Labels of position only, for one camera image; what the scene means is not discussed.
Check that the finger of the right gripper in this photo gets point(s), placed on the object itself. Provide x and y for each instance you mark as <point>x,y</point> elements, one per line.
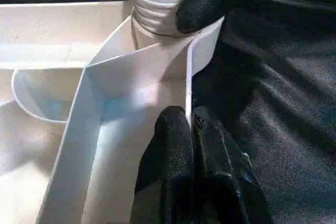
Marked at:
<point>210,1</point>

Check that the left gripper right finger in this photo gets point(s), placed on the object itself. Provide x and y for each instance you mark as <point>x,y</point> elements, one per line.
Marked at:
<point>223,182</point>

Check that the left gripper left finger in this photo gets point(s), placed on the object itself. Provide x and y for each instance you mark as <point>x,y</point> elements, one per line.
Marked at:
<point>168,171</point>

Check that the white plastic table top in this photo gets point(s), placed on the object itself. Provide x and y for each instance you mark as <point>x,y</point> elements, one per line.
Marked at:
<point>65,103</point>

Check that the black plastic mat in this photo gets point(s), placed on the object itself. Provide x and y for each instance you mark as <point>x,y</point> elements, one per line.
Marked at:
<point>275,77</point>

